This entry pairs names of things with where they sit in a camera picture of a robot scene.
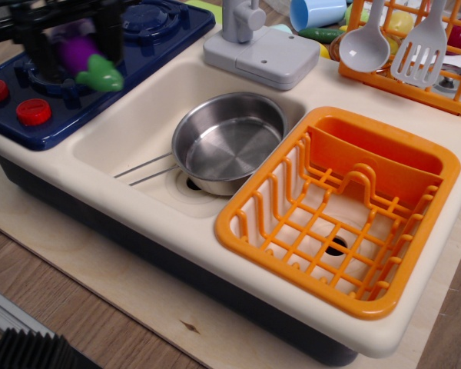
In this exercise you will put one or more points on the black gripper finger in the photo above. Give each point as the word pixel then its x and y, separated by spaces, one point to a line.
pixel 39 49
pixel 109 36

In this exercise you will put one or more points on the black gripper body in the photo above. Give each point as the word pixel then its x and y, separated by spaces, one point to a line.
pixel 41 15

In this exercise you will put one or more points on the purple toy eggplant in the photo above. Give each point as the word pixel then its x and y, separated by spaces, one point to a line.
pixel 81 57

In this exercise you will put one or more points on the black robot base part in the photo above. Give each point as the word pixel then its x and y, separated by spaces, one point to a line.
pixel 27 349

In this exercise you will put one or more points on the steel pan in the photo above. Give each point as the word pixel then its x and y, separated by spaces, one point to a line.
pixel 223 141

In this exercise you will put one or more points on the navy blue toy stove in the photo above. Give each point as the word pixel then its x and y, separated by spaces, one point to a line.
pixel 154 32

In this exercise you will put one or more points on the red stove knob front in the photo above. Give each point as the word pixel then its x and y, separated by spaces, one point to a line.
pixel 33 112

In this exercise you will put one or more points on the grey toy faucet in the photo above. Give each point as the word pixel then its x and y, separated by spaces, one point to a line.
pixel 246 47

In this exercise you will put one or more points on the light blue plastic cup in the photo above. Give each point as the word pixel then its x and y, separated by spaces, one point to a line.
pixel 316 13

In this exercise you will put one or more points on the green toy cucumber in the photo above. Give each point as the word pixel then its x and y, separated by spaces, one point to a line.
pixel 321 35

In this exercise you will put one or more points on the grey toy ladle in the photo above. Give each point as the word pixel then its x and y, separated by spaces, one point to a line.
pixel 365 49

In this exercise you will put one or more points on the yellow toy fruit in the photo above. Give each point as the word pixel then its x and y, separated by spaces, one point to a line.
pixel 401 22

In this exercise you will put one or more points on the orange dish basket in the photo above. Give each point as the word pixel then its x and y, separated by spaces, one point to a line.
pixel 342 209

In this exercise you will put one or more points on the grey toy slotted spatula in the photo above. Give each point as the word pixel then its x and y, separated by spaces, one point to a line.
pixel 419 59

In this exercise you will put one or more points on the wooden base board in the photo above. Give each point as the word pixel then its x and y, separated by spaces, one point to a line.
pixel 123 312

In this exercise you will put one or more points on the steel pot lid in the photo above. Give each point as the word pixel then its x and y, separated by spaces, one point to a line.
pixel 446 85

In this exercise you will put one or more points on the orange utensil rack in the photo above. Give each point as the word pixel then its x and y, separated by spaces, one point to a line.
pixel 382 78

